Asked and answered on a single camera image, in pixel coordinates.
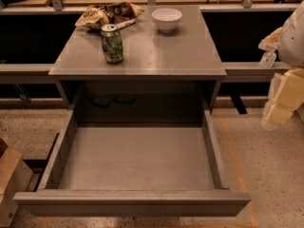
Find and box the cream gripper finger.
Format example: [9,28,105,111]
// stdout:
[261,68,304,131]
[258,28,282,51]

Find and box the green soda can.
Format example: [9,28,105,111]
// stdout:
[101,24,124,64]

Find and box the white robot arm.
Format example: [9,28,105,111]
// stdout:
[258,1,304,131]

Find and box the grey drawer cabinet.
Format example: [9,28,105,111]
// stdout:
[49,6,226,124]

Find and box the grey open top drawer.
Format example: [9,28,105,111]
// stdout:
[14,111,250,217]

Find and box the white ceramic bowl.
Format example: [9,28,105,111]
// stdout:
[152,8,182,32]

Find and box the brown chip bag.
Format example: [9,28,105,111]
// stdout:
[75,2,144,29]

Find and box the brown cardboard box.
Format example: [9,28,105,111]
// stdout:
[0,139,33,228]

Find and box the grey metal rail frame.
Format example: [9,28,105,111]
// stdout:
[0,3,298,77]

